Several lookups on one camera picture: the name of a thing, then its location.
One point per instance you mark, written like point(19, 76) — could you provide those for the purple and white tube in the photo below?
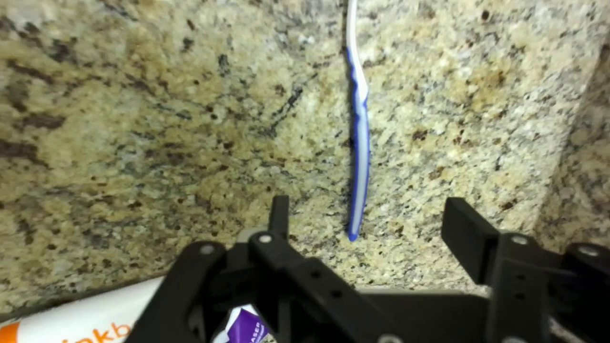
point(244, 326)

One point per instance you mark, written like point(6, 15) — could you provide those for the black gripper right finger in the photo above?
point(527, 278)

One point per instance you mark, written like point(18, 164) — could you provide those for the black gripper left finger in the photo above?
point(267, 286)

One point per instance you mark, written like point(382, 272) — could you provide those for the blue toothbrush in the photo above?
point(357, 125)

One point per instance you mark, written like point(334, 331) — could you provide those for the white toothpaste tube orange band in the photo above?
point(77, 316)

